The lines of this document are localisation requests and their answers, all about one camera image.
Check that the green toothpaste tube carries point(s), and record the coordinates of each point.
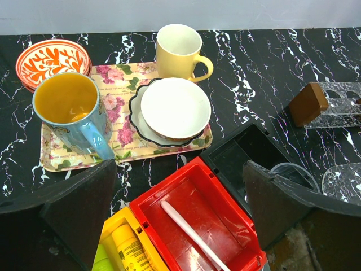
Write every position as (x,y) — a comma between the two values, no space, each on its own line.
(101,260)

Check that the clear plastic cup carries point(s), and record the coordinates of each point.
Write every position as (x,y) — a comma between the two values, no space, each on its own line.
(296,174)

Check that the yellow plastic bin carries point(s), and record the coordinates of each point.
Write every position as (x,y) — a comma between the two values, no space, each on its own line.
(122,217)

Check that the red plastic bin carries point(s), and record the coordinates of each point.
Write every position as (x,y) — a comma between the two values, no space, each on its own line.
(198,196)

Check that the orange patterned bowl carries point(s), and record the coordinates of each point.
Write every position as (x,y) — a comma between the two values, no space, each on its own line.
(49,57)

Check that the white bowl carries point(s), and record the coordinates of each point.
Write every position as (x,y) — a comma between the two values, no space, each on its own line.
(175,108)

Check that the yellow toothpaste tube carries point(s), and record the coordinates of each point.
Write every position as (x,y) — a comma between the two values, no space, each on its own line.
(130,249)

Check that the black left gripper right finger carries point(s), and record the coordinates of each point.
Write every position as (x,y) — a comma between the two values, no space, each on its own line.
(277,204)

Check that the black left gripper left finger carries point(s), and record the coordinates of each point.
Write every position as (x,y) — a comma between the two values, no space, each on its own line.
(58,227)

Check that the black plastic bin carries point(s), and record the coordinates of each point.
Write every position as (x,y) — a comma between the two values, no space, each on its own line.
(227,157)

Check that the clear acrylic rack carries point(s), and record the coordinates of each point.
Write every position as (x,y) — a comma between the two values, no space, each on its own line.
(332,110)

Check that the blue mug orange inside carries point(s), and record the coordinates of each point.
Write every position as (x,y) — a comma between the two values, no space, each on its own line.
(70,104)

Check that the floral tray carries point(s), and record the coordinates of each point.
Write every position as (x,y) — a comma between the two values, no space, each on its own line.
(117,84)

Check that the yellow mug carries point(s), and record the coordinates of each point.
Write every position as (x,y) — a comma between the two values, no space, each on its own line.
(178,49)

